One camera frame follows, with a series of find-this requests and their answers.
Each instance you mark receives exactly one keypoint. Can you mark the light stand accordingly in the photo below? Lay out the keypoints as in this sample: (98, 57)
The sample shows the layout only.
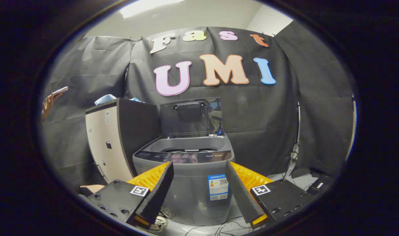
(295, 144)

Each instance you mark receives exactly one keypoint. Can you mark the beige and dark cabinet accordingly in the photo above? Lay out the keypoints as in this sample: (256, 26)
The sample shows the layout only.
(110, 144)

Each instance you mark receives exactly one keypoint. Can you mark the black backdrop cloth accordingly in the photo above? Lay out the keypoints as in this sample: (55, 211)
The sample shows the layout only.
(258, 111)

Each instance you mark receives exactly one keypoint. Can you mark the wooden object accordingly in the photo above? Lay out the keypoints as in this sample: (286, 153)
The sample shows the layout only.
(50, 101)

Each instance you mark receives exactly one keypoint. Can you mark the grey washing machine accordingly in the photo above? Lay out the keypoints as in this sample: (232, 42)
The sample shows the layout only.
(189, 183)

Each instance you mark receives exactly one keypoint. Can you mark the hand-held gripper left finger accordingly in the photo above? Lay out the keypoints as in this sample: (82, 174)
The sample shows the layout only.
(160, 191)

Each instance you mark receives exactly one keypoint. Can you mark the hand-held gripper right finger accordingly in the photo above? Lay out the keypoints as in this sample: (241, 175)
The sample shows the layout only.
(242, 193)

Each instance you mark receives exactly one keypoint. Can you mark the light blue shirt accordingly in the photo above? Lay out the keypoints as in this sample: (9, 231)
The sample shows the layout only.
(105, 99)

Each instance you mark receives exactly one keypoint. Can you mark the white sneaker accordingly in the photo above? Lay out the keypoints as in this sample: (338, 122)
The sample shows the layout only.
(160, 223)

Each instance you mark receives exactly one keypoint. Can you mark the black box on floor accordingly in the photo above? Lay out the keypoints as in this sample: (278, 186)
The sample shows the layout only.
(320, 185)

